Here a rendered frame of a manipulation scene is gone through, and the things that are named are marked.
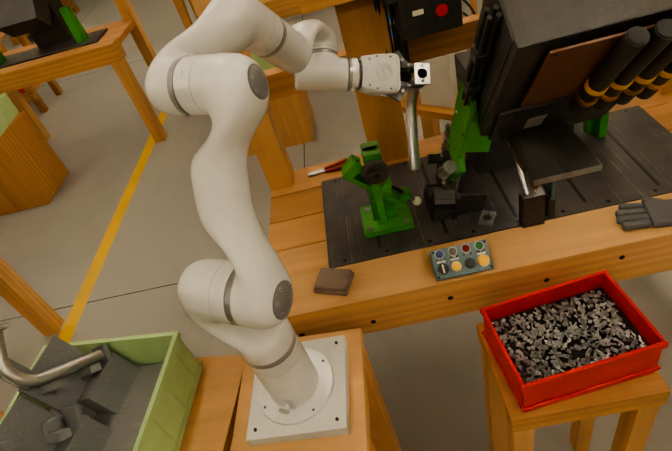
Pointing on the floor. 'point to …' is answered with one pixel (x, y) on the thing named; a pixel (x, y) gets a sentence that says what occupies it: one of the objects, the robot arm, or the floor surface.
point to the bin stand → (571, 410)
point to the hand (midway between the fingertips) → (417, 76)
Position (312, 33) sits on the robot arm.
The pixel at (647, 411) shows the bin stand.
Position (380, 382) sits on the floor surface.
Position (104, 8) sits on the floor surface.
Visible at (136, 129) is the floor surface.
